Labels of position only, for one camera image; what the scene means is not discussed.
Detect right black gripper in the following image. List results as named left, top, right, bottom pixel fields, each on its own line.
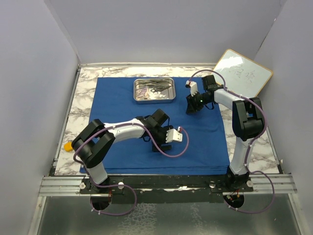
left=186, top=91, right=211, bottom=114

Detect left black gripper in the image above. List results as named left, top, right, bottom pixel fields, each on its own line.
left=151, top=127, right=173, bottom=154

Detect blue surgical drape cloth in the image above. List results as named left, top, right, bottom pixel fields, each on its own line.
left=79, top=76, right=232, bottom=176

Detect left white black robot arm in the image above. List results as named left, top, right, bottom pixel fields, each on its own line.
left=71, top=109, right=173, bottom=193

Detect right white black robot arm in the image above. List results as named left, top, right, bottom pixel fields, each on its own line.
left=185, top=75, right=266, bottom=191

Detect stainless steel instrument tray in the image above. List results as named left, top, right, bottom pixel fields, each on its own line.
left=133, top=77, right=176, bottom=104

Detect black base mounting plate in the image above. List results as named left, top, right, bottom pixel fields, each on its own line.
left=80, top=174, right=253, bottom=204

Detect white gauze pieces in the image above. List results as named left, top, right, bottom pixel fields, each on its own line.
left=149, top=93, right=167, bottom=100

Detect purple patterned packet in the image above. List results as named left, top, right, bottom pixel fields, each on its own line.
left=134, top=87, right=149, bottom=100

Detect yellow grey block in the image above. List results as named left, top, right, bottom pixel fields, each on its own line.
left=64, top=142, right=73, bottom=152

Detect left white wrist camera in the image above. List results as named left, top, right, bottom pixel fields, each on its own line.
left=165, top=129, right=183, bottom=143

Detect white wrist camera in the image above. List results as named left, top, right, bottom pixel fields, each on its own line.
left=165, top=129, right=183, bottom=143
left=185, top=80, right=198, bottom=96

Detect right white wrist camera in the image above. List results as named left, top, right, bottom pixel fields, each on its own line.
left=185, top=80, right=198, bottom=96

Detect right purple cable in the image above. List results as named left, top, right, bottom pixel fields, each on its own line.
left=185, top=70, right=276, bottom=215

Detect small whiteboard with wooden frame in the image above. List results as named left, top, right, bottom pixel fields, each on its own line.
left=213, top=49, right=273, bottom=98

